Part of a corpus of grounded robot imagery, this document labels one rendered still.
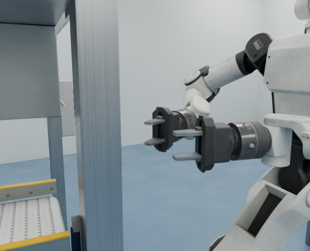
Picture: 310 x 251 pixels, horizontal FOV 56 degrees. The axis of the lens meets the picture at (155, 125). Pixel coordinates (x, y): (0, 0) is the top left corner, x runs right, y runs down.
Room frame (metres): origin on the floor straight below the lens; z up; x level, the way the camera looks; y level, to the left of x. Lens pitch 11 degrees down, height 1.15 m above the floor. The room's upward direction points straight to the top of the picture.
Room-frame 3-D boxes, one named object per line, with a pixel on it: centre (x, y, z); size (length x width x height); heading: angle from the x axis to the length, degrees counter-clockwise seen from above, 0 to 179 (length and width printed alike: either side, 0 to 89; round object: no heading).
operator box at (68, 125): (1.41, 0.44, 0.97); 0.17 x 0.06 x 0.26; 23
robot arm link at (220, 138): (0.64, -0.16, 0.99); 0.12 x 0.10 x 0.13; 105
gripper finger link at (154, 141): (0.77, 0.00, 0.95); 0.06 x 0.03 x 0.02; 145
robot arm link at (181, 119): (0.84, -0.05, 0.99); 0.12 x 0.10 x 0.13; 145
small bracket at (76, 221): (0.45, 0.13, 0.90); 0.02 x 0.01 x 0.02; 23
